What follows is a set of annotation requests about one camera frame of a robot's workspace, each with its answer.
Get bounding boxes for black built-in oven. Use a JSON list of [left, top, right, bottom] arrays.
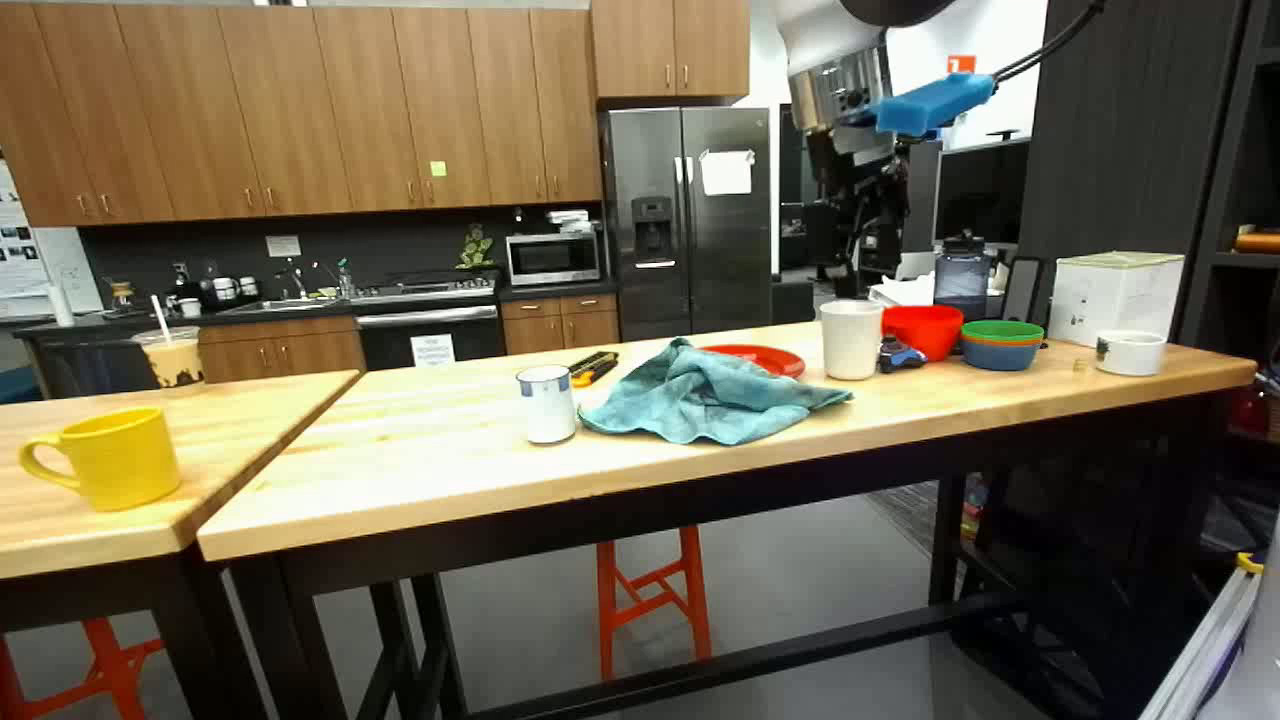
[[353, 300, 506, 370]]

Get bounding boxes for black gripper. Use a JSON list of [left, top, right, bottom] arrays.
[[799, 121, 911, 253]]

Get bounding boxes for black framed tablet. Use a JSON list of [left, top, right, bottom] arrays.
[[928, 244, 996, 322]]

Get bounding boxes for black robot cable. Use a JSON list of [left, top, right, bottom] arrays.
[[988, 0, 1112, 87]]

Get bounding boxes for black picture frame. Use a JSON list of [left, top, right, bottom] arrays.
[[996, 253, 1052, 329]]

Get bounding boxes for green potted plant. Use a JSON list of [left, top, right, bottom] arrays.
[[453, 220, 500, 277]]

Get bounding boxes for wide wooden base cabinet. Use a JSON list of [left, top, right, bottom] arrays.
[[191, 311, 366, 389]]

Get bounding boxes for white wall poster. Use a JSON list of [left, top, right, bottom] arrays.
[[0, 155, 108, 329]]

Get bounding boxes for dark shelving unit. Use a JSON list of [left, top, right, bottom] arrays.
[[1175, 0, 1280, 368]]

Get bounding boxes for silver microwave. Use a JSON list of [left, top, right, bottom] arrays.
[[500, 225, 609, 287]]

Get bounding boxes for white printed package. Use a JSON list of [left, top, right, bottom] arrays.
[[869, 273, 940, 311]]

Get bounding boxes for blue bowl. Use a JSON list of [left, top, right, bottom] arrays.
[[958, 338, 1044, 376]]

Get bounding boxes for red plate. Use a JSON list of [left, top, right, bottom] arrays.
[[698, 338, 806, 382]]

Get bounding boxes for white paper on refrigerator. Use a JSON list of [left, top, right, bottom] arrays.
[[695, 144, 758, 200]]

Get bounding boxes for orange metal stool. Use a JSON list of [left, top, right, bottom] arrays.
[[0, 612, 172, 720], [593, 525, 719, 686]]

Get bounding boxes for black chair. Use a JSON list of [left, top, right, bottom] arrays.
[[21, 322, 166, 398]]

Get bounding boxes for white sign on oven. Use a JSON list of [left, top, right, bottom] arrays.
[[408, 329, 458, 370]]

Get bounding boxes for black table frame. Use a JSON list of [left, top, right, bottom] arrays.
[[195, 381, 1258, 720], [0, 547, 276, 720]]

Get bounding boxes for yellow mug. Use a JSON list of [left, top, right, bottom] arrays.
[[15, 404, 182, 516]]

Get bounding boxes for black and yellow tool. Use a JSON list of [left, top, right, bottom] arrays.
[[564, 349, 623, 390]]

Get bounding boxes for blue toy game controller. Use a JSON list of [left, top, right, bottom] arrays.
[[877, 336, 931, 376]]

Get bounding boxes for green bowl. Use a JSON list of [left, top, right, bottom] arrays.
[[958, 317, 1046, 350]]

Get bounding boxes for translucent white plastic box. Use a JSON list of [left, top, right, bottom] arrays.
[[1044, 248, 1186, 349]]

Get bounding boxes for small white bowl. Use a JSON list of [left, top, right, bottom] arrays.
[[1092, 329, 1172, 381]]

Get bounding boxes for blue foam block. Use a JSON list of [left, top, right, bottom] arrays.
[[869, 72, 1005, 144]]

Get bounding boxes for wooden base cabinet with drawers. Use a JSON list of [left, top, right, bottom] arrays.
[[496, 287, 623, 359]]

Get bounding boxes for teal cloth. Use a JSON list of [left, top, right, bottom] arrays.
[[579, 336, 854, 452]]

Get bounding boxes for small wooden wall cabinet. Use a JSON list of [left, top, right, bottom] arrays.
[[587, 0, 755, 103]]

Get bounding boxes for stainless steel refrigerator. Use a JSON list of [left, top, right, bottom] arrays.
[[600, 103, 781, 344]]

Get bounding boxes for long wooden wall cabinet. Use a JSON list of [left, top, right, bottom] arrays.
[[0, 0, 602, 231]]

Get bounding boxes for red bowl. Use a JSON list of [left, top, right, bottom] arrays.
[[880, 300, 967, 365]]

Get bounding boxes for small white cup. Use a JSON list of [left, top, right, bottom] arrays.
[[512, 365, 579, 448]]

